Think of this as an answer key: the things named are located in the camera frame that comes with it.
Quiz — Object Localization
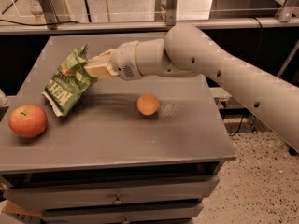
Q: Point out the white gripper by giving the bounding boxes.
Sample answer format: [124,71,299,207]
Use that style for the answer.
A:
[84,41,143,80]

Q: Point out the green jalapeno chip bag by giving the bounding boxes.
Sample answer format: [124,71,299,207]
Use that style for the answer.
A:
[43,45,97,117]

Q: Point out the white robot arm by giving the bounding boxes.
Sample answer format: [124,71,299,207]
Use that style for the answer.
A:
[84,23,299,151]

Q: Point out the red apple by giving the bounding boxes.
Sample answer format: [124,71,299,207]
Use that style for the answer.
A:
[8,105,48,138]

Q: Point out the orange fruit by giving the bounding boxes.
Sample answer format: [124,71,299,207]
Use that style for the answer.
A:
[136,93,160,116]

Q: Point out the grey drawer cabinet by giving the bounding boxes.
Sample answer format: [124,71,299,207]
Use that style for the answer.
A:
[0,31,237,224]

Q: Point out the upper grey drawer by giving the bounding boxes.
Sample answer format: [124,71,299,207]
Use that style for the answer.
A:
[5,175,219,210]

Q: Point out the grey drawer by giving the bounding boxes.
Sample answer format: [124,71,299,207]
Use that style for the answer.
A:
[42,202,203,224]
[5,175,219,210]

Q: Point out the lower grey drawer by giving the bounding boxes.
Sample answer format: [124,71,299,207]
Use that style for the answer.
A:
[42,202,203,224]

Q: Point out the black cable on rail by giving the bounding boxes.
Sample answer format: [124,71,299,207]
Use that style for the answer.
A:
[0,18,80,27]

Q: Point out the grey metal rail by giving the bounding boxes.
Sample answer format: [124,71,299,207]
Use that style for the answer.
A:
[0,17,299,35]

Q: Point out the left metal bracket post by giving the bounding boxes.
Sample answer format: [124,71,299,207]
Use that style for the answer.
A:
[38,0,57,30]

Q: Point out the metal bracket post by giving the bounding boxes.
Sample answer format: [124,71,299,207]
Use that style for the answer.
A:
[38,0,57,30]
[165,0,177,26]

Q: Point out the centre metal bracket post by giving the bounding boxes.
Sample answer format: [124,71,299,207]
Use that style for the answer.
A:
[165,0,177,26]

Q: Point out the black floor cable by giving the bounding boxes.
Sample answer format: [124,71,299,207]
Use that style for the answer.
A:
[228,114,246,138]

